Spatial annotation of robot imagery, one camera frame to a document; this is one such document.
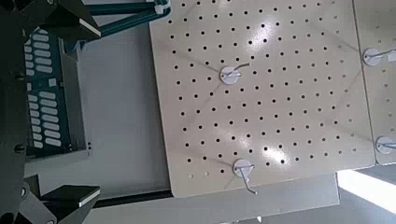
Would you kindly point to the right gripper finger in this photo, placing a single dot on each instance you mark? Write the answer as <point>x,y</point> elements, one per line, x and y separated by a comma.
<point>70,21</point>
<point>70,202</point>

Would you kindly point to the grey plastic tool crate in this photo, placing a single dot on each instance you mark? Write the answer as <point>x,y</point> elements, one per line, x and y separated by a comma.
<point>49,87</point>

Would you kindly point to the white metal pegboard hook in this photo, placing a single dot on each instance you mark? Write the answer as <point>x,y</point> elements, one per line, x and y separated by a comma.
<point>242,168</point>
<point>229,76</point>
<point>383,145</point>

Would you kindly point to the beige perforated pegboard panel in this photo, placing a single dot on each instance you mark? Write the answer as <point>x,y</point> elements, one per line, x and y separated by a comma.
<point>264,102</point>

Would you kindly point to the white hook with label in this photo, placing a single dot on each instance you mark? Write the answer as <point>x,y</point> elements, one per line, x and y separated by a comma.
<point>371,57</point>

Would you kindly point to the beige pegboard panel with hooks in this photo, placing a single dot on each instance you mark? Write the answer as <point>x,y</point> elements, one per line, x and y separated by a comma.
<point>381,99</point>

